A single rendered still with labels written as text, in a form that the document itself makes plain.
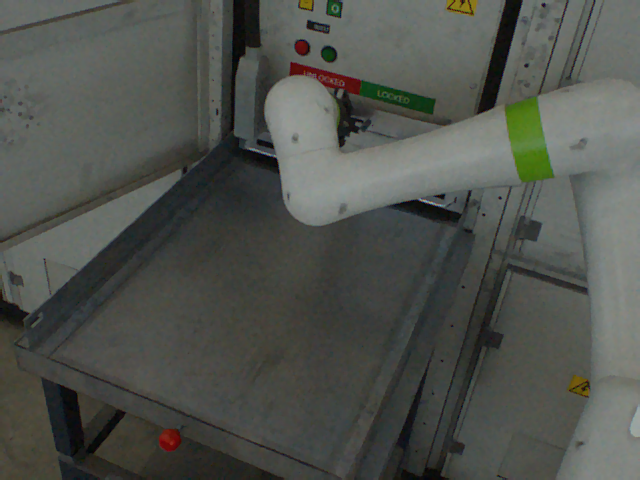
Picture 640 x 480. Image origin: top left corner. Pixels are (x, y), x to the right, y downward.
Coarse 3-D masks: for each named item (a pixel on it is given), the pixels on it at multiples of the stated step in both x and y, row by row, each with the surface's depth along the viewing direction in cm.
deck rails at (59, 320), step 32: (224, 160) 164; (192, 192) 153; (128, 224) 133; (160, 224) 144; (96, 256) 125; (128, 256) 136; (448, 256) 142; (64, 288) 119; (96, 288) 128; (416, 288) 136; (32, 320) 113; (64, 320) 121; (416, 320) 120; (384, 384) 117; (384, 416) 112; (352, 448) 106
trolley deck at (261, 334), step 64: (256, 192) 158; (192, 256) 138; (256, 256) 140; (320, 256) 142; (384, 256) 144; (128, 320) 123; (192, 320) 125; (256, 320) 126; (320, 320) 128; (384, 320) 129; (64, 384) 117; (128, 384) 112; (192, 384) 113; (256, 384) 115; (320, 384) 116; (256, 448) 106; (320, 448) 106; (384, 448) 107
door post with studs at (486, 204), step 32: (544, 0) 122; (544, 32) 125; (512, 64) 130; (544, 64) 128; (512, 96) 133; (480, 192) 147; (480, 224) 151; (480, 256) 155; (448, 352) 174; (448, 384) 179; (416, 448) 197
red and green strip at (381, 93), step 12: (300, 72) 152; (312, 72) 151; (324, 72) 150; (324, 84) 152; (336, 84) 151; (348, 84) 150; (360, 84) 149; (372, 84) 148; (372, 96) 149; (384, 96) 148; (396, 96) 147; (408, 96) 146; (420, 96) 145; (420, 108) 146; (432, 108) 145
